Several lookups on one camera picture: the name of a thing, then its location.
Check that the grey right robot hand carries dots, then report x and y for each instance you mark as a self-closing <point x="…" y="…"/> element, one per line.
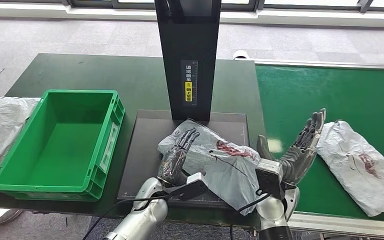
<point x="298" y="162"/>

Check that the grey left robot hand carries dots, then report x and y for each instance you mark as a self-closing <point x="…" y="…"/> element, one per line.
<point x="172" y="165"/>

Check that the grey parcel bag red print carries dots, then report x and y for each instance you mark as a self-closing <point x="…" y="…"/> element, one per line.
<point x="218" y="172"/>

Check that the grey parcel bag torn brown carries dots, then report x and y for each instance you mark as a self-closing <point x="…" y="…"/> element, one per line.
<point x="351" y="165"/>

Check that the green conveyor belt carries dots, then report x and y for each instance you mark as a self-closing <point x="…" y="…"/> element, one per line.
<point x="344" y="96"/>

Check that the white conveyor roller end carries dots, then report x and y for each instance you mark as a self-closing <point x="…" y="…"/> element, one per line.
<point x="241" y="54"/>

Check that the black inbound scanning machine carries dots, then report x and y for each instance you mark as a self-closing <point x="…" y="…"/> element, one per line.
<point x="192" y="39"/>

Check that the crumpled grey parcel bag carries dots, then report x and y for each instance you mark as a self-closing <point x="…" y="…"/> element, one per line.
<point x="0" y="126"/>

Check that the black yellow label sticker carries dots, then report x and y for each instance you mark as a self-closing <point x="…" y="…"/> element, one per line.
<point x="188" y="82"/>

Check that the green plastic crate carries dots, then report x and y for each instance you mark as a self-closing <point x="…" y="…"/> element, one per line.
<point x="62" y="149"/>

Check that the dark green table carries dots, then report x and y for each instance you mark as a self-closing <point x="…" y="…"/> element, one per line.
<point x="79" y="71"/>

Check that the shiny chrome round base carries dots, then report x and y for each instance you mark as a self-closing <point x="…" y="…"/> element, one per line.
<point x="0" y="215"/>

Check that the white window sill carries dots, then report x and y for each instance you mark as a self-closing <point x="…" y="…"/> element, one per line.
<point x="46" y="11"/>

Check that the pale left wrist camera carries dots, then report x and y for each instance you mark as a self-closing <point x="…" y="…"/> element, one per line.
<point x="192" y="188"/>

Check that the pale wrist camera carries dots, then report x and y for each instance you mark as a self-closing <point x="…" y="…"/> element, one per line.
<point x="270" y="179"/>
<point x="192" y="188"/>

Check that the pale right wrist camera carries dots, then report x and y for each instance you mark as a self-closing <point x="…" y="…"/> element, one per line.
<point x="270" y="179"/>

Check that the dark window frame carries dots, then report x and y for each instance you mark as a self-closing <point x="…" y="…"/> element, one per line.
<point x="92" y="2"/>

